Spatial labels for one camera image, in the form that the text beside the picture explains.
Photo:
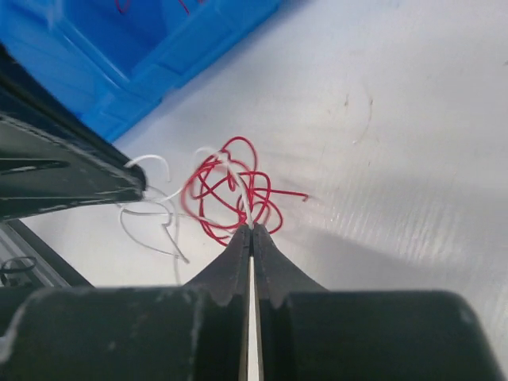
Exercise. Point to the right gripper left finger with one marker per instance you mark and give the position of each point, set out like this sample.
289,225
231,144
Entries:
220,343

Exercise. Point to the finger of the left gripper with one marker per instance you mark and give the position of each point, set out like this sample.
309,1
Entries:
50,160

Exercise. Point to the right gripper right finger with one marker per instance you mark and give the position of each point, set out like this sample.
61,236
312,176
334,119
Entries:
276,277

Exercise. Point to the blue plastic divided bin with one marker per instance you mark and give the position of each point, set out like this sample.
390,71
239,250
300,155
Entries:
112,62

